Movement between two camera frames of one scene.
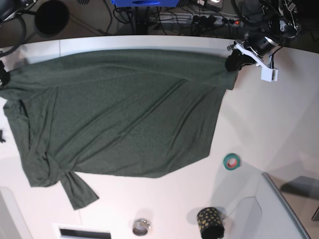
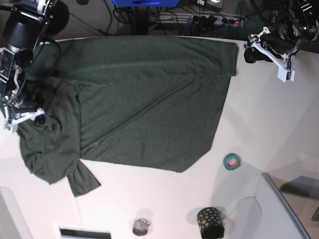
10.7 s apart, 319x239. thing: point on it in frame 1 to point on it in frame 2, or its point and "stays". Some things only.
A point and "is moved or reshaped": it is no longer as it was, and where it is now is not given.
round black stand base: x=52 y=18 stays
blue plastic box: x=145 y=3 stays
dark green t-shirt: x=141 y=113 is moved or reshaped
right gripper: x=261 y=44 to x=275 y=41
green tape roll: x=231 y=161 stays
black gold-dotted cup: x=210 y=223 stays
